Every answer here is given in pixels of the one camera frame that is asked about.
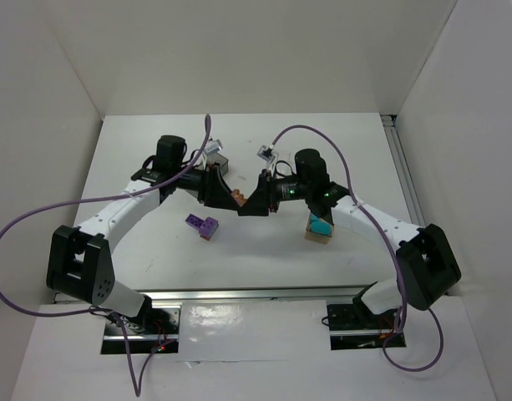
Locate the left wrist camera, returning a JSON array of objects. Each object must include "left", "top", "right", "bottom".
[{"left": 204, "top": 140, "right": 223, "bottom": 157}]

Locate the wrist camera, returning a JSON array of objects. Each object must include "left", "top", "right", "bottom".
[
  {"left": 256, "top": 145, "right": 278, "bottom": 166},
  {"left": 204, "top": 140, "right": 223, "bottom": 157}
]

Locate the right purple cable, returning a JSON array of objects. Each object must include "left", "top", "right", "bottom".
[{"left": 270, "top": 124, "right": 444, "bottom": 373}]

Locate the amber plastic container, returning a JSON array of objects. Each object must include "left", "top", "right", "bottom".
[{"left": 305, "top": 214, "right": 334, "bottom": 244}]

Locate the clear plastic container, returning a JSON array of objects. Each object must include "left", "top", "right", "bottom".
[{"left": 275, "top": 150, "right": 293, "bottom": 165}]

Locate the purple rounded lego brick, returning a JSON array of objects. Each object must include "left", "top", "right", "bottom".
[{"left": 198, "top": 217, "right": 219, "bottom": 241}]

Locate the aluminium mounting rail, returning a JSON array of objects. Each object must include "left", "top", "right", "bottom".
[{"left": 142, "top": 285, "right": 368, "bottom": 303}]

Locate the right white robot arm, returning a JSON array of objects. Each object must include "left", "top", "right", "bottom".
[{"left": 238, "top": 149, "right": 462, "bottom": 331}]

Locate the orange lego brick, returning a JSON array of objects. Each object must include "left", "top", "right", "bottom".
[{"left": 231, "top": 189, "right": 247, "bottom": 206}]

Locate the smoky grey plastic container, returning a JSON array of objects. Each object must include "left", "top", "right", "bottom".
[{"left": 207, "top": 154, "right": 229, "bottom": 176}]

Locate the teal rounded lego brick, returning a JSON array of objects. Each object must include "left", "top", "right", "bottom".
[{"left": 310, "top": 221, "right": 332, "bottom": 236}]

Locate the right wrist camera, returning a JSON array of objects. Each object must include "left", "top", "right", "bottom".
[{"left": 256, "top": 145, "right": 278, "bottom": 166}]

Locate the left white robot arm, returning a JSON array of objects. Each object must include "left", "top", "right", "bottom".
[{"left": 46, "top": 135, "right": 238, "bottom": 332}]

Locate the purple flat lego brick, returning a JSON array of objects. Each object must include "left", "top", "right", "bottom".
[{"left": 185, "top": 214, "right": 204, "bottom": 230}]

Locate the side aluminium rail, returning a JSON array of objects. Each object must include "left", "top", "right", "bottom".
[{"left": 380, "top": 114, "right": 447, "bottom": 296}]

